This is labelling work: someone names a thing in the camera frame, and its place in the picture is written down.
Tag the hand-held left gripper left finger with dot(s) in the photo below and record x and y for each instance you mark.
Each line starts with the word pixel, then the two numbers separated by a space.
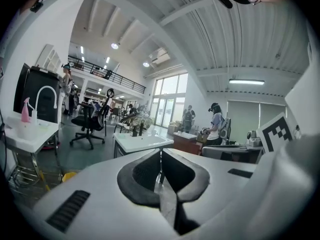
pixel 100 196

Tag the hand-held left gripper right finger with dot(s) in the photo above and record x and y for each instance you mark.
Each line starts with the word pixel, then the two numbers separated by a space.
pixel 220 176

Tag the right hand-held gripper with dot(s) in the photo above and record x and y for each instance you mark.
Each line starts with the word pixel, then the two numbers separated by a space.
pixel 287 179

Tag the black square object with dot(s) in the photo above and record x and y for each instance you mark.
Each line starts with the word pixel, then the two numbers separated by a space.
pixel 134 133

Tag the white cup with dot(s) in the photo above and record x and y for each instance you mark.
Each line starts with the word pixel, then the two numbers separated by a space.
pixel 154 132

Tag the white sink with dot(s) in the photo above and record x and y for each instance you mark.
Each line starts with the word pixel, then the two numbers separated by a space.
pixel 37 141
pixel 145 141
pixel 217 150

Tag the yellow bin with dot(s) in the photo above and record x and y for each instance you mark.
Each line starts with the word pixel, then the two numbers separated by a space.
pixel 68 176

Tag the wooden cabinet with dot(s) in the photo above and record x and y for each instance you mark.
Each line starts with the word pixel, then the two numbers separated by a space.
pixel 185 144

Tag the metal rack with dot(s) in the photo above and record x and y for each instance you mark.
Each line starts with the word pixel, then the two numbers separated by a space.
pixel 34 162

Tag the black office chair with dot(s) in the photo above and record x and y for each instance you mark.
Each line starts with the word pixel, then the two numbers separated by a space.
pixel 86 121

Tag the glass doors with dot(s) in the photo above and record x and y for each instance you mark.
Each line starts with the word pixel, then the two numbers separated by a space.
pixel 170 101

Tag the ceiling tube lamp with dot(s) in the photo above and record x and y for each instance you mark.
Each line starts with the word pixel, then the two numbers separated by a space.
pixel 246 81

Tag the black cabinet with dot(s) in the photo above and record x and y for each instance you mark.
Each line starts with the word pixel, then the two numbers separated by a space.
pixel 45 104

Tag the pink spray bottle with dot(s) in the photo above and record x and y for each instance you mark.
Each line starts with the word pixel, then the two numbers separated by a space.
pixel 25 114

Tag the white faucet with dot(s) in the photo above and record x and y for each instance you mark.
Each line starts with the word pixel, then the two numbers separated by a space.
pixel 36 104

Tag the black balcony railing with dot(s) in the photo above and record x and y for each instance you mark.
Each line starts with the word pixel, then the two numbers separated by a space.
pixel 112 75

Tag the ceiling air conditioner unit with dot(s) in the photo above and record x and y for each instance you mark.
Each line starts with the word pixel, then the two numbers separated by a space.
pixel 160 56

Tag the round ceiling lamp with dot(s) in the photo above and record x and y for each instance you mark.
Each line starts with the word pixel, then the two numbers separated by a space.
pixel 146 64
pixel 114 46

